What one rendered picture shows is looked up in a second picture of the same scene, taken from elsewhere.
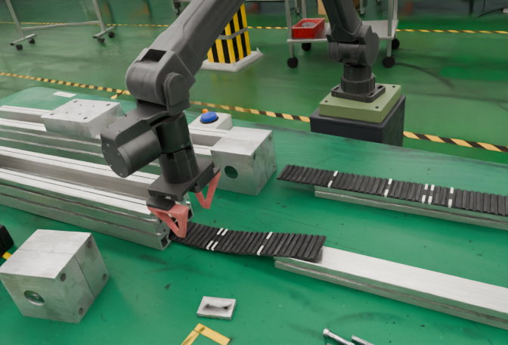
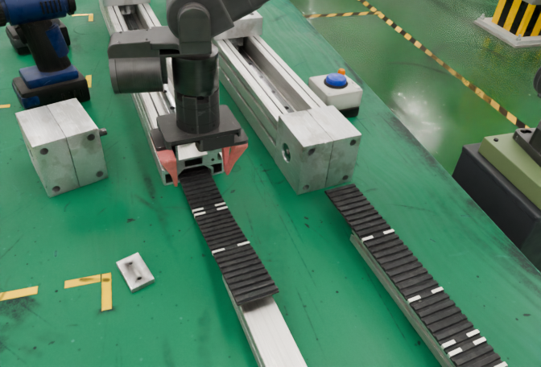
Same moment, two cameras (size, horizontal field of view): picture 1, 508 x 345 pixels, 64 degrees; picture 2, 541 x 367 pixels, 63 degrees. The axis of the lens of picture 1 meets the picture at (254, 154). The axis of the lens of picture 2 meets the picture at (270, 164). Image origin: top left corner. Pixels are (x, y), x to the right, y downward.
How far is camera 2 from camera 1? 0.31 m
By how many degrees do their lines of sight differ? 28
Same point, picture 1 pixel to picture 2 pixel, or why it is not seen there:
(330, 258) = (262, 316)
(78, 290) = (59, 171)
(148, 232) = not seen: hidden behind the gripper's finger
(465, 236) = not seen: outside the picture
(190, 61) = not seen: outside the picture
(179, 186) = (179, 134)
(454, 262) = not seen: outside the picture
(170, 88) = (181, 20)
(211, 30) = not seen: outside the picture
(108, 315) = (71, 208)
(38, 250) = (53, 116)
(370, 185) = (406, 275)
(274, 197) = (311, 208)
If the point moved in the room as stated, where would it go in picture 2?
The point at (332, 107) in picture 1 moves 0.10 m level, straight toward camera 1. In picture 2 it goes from (496, 151) to (467, 173)
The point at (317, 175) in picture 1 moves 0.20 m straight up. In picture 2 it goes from (365, 219) to (401, 92)
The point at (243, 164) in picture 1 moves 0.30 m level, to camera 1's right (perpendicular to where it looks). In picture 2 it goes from (296, 152) to (502, 249)
